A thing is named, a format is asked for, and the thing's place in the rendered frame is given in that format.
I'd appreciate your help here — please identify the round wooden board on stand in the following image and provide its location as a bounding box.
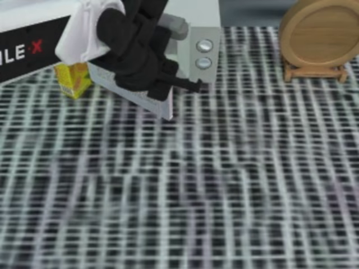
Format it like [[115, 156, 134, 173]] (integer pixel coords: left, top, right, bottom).
[[278, 0, 359, 84]]

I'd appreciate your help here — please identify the yellow juice carton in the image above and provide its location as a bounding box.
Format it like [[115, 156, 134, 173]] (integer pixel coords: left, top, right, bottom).
[[53, 62, 94, 100]]

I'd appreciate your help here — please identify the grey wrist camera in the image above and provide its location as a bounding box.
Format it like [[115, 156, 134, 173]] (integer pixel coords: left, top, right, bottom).
[[158, 13, 190, 41]]

